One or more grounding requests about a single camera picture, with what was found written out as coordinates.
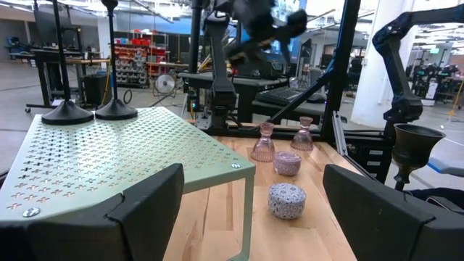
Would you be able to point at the computer monitor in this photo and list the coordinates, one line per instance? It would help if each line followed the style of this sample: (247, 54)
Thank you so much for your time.
(295, 47)

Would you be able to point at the pink ribbed glass candle holder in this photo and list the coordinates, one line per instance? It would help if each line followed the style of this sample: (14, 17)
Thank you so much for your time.
(302, 141)
(262, 148)

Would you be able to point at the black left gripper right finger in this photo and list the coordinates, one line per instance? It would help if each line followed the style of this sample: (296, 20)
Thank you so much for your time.
(391, 232)

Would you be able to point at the green perforated metal shelf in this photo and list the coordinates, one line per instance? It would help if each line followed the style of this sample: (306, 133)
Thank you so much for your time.
(108, 152)

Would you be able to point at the black keyboard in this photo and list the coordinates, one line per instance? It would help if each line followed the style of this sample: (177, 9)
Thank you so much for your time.
(279, 96)

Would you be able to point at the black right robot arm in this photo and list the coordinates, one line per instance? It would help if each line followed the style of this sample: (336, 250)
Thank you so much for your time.
(219, 72)

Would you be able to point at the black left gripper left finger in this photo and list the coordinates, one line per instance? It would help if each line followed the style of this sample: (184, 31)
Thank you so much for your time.
(90, 235)

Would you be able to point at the pink patterned tin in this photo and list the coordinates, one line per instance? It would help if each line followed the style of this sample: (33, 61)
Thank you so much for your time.
(287, 165)

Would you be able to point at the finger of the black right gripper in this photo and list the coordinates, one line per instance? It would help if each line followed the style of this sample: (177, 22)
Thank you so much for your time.
(293, 23)
(248, 50)

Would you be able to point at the black trash bin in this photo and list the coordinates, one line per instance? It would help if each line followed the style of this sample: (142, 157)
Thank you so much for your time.
(95, 90)

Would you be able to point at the black desk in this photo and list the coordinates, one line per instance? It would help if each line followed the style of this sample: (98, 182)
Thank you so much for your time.
(250, 83)

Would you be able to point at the blue white patterned tin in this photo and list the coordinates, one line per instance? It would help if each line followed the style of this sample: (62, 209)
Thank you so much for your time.
(286, 201)

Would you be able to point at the round floor fan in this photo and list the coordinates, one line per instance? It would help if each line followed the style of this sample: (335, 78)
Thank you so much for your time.
(165, 84)

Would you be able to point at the black workbench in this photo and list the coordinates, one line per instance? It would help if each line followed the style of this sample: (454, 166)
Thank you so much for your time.
(43, 79)

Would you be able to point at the black computer mouse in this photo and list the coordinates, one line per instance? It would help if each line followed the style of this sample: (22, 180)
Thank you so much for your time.
(317, 98)

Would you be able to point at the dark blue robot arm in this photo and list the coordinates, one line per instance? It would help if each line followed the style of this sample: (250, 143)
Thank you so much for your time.
(398, 79)

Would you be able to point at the red parts bin rack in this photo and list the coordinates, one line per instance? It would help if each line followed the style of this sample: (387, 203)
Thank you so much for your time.
(130, 61)

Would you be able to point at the white pillar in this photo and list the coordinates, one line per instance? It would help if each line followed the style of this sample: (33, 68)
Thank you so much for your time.
(369, 79)

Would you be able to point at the black metal table frame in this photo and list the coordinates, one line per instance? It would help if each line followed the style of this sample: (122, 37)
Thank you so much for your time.
(340, 72)

